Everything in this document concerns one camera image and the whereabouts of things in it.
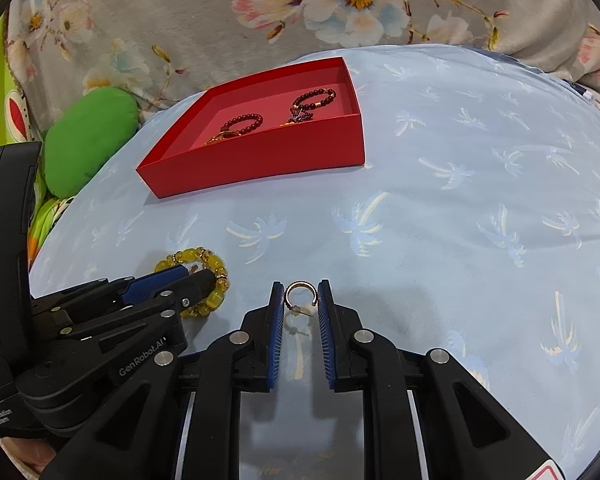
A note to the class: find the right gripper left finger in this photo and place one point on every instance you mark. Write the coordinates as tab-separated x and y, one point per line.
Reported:
264	325

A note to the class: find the red cardboard box tray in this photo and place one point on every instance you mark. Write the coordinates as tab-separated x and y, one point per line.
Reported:
295	118

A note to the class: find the green patterned fabric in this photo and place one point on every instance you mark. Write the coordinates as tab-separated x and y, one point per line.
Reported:
16	127

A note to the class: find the grey floral blanket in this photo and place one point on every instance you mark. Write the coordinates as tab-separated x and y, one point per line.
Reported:
164	50

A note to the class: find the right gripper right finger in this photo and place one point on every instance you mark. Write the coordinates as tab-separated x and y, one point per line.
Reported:
344	369

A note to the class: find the small gold hoop earring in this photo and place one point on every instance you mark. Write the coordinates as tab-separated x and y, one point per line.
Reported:
301	299

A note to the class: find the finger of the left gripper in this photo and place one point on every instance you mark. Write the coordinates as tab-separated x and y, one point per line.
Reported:
179	295
155	282

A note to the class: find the person's left hand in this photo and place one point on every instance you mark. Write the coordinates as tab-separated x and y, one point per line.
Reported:
30	456

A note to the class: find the green round cushion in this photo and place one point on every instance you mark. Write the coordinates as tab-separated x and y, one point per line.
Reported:
86	136

